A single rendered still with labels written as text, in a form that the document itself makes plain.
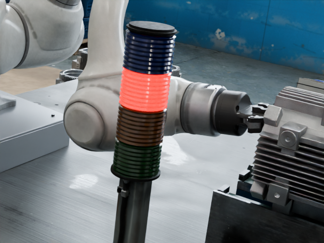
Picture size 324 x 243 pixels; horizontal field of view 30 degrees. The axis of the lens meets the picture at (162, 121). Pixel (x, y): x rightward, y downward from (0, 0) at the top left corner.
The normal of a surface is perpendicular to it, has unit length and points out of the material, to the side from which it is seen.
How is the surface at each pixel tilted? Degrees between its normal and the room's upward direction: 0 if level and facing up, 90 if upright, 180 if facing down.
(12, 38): 87
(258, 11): 90
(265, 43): 90
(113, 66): 34
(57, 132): 90
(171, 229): 0
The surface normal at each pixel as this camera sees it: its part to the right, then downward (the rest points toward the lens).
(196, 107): -0.48, -0.03
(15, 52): 0.79, 0.43
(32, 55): 0.61, 0.62
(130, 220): -0.50, 0.22
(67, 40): 0.69, 0.68
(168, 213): 0.11, -0.94
